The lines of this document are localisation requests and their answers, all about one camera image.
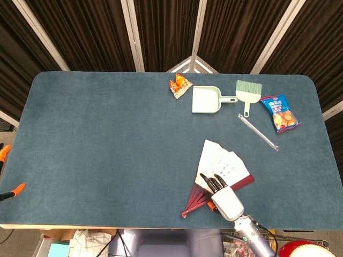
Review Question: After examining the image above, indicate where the mint green dustpan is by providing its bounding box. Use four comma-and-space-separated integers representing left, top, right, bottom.
191, 86, 239, 115

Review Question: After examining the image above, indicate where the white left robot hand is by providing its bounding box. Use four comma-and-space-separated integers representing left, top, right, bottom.
0, 144, 26, 202

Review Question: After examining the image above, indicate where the red-ribbed paper folding fan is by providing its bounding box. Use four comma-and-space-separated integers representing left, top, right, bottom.
181, 139, 255, 219

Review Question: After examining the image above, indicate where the white checked cloth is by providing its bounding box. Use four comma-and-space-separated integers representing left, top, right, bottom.
69, 229, 113, 257

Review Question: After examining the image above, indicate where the red and white ball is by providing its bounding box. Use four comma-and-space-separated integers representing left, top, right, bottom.
277, 240, 335, 257

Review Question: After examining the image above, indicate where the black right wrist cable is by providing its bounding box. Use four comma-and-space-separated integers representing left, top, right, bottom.
250, 218, 278, 254

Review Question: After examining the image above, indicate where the brown cardboard box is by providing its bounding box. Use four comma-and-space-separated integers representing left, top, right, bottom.
40, 229, 78, 243

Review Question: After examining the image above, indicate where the teal box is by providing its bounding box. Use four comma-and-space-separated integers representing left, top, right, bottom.
47, 242, 71, 257

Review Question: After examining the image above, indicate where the white partition frame post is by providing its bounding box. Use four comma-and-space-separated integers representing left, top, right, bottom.
12, 0, 71, 72
120, 0, 146, 73
250, 0, 307, 74
190, 0, 208, 73

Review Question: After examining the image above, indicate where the mint green hand brush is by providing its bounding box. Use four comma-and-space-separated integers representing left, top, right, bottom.
235, 80, 263, 118

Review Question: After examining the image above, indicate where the blue felt table mat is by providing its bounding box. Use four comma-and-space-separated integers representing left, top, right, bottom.
0, 71, 343, 231

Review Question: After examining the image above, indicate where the clear wrapped straw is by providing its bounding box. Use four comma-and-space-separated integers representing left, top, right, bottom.
237, 113, 279, 153

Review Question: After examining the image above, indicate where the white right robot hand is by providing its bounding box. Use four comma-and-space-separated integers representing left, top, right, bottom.
199, 173, 244, 222

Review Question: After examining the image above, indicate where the grey robot torso base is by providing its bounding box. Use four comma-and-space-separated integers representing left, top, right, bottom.
108, 229, 225, 257

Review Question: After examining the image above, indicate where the dark brown pleated curtain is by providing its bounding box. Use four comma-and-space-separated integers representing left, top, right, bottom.
0, 0, 343, 128

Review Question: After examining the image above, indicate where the crumpled orange snack wrapper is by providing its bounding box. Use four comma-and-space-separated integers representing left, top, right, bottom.
168, 73, 193, 100

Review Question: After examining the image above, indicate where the blue biscuit snack bag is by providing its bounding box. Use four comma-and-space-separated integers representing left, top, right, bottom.
259, 93, 302, 134

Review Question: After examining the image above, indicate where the metal wire basket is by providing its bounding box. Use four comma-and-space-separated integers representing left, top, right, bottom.
221, 230, 330, 257

